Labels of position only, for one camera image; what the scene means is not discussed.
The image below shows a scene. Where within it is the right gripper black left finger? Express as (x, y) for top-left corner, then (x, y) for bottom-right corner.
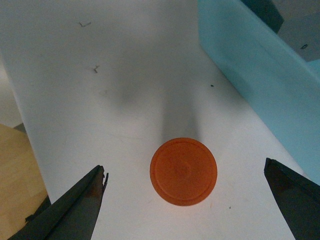
(10, 165), (109, 240)

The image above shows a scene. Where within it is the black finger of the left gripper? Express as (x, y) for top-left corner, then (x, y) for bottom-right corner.
(242, 0), (284, 33)

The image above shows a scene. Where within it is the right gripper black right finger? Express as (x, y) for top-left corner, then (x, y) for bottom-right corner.
(264, 158), (320, 240)

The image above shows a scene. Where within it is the orange cylinder with white numbers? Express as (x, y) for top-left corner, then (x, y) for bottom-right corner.
(149, 137), (218, 207)

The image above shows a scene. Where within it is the light blue plastic box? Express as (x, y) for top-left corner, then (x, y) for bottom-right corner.
(197, 0), (320, 183)

